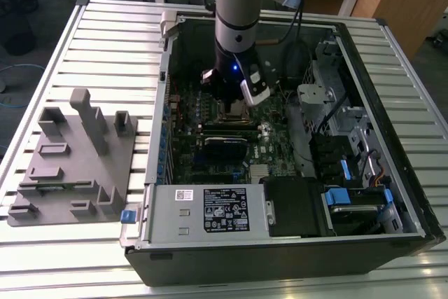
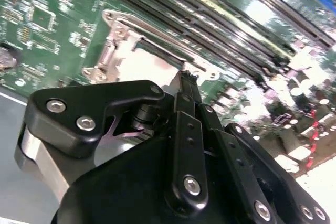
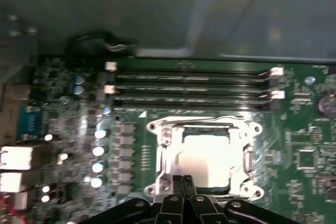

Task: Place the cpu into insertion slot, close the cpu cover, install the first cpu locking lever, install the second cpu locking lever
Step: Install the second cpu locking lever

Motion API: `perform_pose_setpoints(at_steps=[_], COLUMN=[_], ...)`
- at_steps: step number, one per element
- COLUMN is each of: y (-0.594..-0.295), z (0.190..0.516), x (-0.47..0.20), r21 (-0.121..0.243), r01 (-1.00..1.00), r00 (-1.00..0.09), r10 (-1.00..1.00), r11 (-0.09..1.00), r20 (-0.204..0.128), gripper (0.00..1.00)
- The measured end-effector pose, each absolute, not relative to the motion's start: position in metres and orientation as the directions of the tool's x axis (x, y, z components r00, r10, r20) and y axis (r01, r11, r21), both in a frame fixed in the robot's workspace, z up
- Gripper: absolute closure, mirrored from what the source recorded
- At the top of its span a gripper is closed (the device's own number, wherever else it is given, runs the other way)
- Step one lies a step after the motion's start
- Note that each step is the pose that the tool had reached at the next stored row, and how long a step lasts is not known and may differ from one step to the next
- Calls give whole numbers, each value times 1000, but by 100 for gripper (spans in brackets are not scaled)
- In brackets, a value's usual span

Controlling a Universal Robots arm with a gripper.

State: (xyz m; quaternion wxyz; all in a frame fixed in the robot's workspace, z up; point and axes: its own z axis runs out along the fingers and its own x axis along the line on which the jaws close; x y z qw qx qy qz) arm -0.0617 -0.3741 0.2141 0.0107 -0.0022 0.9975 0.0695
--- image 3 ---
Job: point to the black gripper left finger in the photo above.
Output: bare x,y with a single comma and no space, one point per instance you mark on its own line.
169,208

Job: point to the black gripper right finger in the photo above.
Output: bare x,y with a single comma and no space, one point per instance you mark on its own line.
207,209

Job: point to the silver CPU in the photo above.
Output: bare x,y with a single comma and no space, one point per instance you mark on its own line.
210,155

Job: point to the thin metal locking lever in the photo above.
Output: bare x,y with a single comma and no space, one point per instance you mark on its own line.
207,125

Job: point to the CPU socket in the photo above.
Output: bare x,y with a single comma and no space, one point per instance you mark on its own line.
258,127

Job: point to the green motherboard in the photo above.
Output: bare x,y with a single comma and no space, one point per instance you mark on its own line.
288,140

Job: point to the silver rear port block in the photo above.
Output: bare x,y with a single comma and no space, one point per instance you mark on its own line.
18,157
11,182

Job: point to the silver coin battery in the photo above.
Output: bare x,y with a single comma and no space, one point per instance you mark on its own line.
327,104

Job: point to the blue rear port connector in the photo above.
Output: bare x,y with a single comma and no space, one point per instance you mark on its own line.
30,121

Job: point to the silver board screw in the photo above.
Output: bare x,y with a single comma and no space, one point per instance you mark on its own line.
310,80

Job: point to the black PC case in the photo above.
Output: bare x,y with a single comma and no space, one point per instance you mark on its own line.
131,6

